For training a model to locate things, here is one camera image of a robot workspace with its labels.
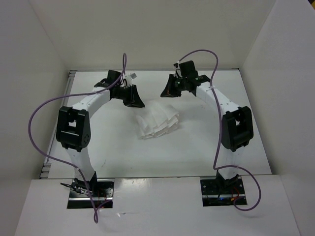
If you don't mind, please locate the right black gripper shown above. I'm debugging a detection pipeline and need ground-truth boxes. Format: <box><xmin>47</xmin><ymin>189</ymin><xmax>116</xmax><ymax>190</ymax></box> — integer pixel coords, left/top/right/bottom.
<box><xmin>160</xmin><ymin>74</ymin><xmax>188</xmax><ymax>97</ymax></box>

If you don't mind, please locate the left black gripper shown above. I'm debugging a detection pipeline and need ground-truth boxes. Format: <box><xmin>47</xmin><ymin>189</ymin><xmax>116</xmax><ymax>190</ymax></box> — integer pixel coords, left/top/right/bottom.
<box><xmin>113</xmin><ymin>84</ymin><xmax>145</xmax><ymax>108</ymax></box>

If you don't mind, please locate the white pleated skirt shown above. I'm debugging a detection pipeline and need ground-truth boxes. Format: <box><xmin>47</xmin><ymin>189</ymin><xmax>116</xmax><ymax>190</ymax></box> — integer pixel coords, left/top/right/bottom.
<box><xmin>132</xmin><ymin>101</ymin><xmax>180</xmax><ymax>140</ymax></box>

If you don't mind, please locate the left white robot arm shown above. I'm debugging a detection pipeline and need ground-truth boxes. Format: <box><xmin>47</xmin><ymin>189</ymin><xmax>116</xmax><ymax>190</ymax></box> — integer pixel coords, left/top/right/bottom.
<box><xmin>56</xmin><ymin>70</ymin><xmax>145</xmax><ymax>197</ymax></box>

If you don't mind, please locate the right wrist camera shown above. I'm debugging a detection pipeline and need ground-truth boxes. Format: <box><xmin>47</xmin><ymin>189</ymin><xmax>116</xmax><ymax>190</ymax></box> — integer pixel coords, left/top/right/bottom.
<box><xmin>173</xmin><ymin>61</ymin><xmax>183</xmax><ymax>78</ymax></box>

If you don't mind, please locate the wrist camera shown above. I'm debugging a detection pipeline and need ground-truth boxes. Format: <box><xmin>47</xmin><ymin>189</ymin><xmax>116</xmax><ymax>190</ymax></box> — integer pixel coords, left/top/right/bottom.
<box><xmin>125</xmin><ymin>73</ymin><xmax>137</xmax><ymax>85</ymax></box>
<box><xmin>173</xmin><ymin>61</ymin><xmax>183</xmax><ymax>78</ymax></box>

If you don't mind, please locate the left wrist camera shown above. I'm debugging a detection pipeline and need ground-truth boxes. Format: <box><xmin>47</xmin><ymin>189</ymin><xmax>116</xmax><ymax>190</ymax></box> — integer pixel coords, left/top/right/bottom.
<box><xmin>125</xmin><ymin>73</ymin><xmax>137</xmax><ymax>85</ymax></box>

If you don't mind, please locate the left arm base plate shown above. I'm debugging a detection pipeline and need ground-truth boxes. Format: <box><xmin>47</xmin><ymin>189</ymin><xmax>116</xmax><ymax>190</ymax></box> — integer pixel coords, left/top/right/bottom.
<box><xmin>67</xmin><ymin>179</ymin><xmax>114</xmax><ymax>209</ymax></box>

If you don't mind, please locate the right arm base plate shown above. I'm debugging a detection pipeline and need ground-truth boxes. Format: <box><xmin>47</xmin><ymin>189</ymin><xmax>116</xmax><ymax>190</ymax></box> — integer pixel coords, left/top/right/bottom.
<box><xmin>200</xmin><ymin>177</ymin><xmax>247</xmax><ymax>207</ymax></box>

